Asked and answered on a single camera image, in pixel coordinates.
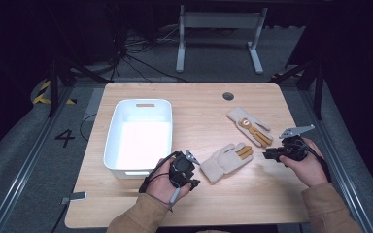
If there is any black left gripper strap cable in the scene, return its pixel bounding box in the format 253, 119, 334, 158
138, 150, 183, 194

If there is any black metal stand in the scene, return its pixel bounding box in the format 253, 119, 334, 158
47, 57, 111, 118
271, 57, 325, 121

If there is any grey left gripper cable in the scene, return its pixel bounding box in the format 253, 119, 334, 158
156, 187, 182, 213

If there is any yellow black hazard tape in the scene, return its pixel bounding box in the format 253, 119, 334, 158
32, 80, 78, 106

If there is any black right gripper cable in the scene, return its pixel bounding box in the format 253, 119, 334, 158
304, 145, 333, 183

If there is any silver metal clip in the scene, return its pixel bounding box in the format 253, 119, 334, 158
60, 191, 87, 206

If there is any person's right hand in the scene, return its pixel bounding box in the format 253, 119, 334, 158
278, 137, 329, 188

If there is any white plastic bin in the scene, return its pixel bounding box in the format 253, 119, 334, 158
103, 98, 173, 180

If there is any thin black cable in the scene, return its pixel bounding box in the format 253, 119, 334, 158
79, 112, 98, 143

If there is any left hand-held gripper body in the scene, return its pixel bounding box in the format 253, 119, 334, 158
169, 149, 201, 189

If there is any beige glove with mustard fingers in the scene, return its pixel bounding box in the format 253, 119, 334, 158
199, 143, 254, 184

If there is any white metal table frame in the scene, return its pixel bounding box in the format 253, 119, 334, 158
175, 4, 269, 75

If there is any bundle of black floor cables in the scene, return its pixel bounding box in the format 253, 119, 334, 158
110, 30, 188, 83

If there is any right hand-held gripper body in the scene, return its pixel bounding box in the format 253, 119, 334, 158
278, 124, 316, 163

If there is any aluminium floor rail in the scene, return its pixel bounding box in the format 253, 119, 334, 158
0, 86, 76, 233
299, 90, 373, 233

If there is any beige glove with bear patch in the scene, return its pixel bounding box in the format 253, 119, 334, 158
226, 106, 275, 150

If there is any person's left hand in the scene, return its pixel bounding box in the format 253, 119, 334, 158
145, 158, 192, 208

